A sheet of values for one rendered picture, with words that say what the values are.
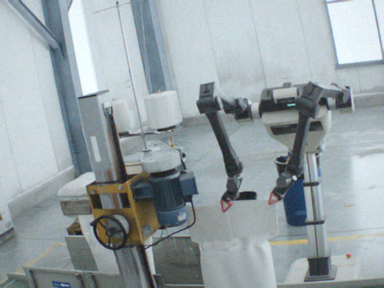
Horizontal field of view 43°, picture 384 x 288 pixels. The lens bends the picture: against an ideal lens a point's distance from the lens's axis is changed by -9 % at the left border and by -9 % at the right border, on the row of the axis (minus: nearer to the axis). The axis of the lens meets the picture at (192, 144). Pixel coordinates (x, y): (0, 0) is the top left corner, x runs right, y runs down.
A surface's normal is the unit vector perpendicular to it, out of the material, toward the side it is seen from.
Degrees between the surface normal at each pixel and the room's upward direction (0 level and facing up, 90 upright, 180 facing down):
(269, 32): 90
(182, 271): 90
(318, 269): 90
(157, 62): 90
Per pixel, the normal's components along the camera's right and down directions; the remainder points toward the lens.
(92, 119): -0.36, 0.25
